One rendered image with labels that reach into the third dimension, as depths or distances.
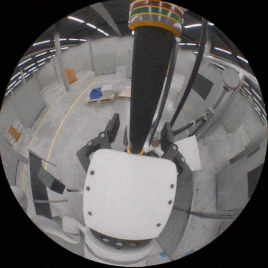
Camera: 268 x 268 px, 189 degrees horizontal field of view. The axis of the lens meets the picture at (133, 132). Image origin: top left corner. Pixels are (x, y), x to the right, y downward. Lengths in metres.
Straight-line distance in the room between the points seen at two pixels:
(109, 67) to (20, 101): 6.76
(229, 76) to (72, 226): 1.38
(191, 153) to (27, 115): 6.49
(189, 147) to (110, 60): 7.25
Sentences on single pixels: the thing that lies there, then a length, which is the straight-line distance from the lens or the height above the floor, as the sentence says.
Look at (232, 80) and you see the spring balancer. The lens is 0.75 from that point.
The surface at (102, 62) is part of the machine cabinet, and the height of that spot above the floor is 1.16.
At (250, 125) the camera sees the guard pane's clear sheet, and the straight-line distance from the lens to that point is 0.75.
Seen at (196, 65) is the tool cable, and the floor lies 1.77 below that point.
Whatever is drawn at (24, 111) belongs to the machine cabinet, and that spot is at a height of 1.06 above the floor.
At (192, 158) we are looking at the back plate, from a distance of 0.62.
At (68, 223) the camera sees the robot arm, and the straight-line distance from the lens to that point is 0.70.
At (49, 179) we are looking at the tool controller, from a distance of 0.85.
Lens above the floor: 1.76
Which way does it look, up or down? 55 degrees down
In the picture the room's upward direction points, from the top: 5 degrees clockwise
